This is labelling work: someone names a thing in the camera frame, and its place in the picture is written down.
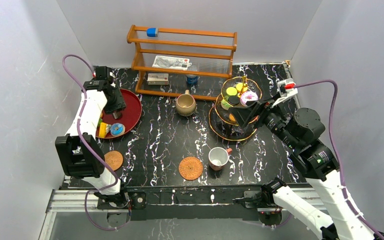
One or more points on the pink floral mug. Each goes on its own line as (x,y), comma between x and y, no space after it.
(218,157)

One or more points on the centre woven rattan coaster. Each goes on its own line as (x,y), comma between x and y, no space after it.
(190,168)

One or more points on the black round cookie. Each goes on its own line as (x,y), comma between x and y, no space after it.
(233,100)

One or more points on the wooden shelf rack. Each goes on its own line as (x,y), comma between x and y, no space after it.
(180,52)

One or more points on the blue bottle cap jar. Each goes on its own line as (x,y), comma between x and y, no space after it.
(191,79)

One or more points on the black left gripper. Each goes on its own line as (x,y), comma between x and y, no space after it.
(115,103)

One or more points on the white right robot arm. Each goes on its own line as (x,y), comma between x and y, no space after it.
(320,168)

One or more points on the red round tray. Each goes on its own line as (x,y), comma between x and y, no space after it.
(130,116)

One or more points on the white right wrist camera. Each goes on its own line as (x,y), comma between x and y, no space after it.
(286,90)

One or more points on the three-tier glass gold stand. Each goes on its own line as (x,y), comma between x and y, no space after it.
(219,118)

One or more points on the yellow striped toy cake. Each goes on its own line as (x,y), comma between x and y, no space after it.
(104,129)

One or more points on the pink frosted donut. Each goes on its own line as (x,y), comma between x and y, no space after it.
(248,96)

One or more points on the green round cookie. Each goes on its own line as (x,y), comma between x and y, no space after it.
(231,91)

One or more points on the left woven rattan coaster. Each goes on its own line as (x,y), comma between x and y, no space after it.
(114,159)

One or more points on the blue white eraser block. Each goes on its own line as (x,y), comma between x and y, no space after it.
(152,32)

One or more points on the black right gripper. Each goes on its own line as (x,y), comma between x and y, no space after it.
(243,114)

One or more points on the green frosted donut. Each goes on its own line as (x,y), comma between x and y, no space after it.
(225,104)

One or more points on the white plastic packet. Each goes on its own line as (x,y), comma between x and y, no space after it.
(169,62)

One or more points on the beige ceramic pitcher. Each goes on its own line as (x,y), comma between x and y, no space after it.
(185,104)

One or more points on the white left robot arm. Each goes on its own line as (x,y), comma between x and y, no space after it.
(78,151)

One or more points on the green triangular toy cake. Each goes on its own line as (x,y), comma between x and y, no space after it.
(99,122)

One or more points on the small white red box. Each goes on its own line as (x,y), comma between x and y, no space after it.
(158,79)

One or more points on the orange round cookie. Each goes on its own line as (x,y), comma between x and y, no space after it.
(232,118)
(241,87)

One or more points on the woven rattan coaster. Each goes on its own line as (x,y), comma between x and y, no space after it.
(190,168)
(114,159)

